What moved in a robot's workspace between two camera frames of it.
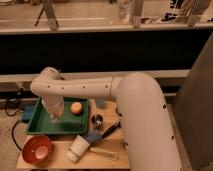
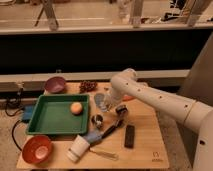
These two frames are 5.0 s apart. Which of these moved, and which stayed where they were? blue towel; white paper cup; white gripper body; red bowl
Moved: white gripper body
Stayed: white paper cup; red bowl; blue towel
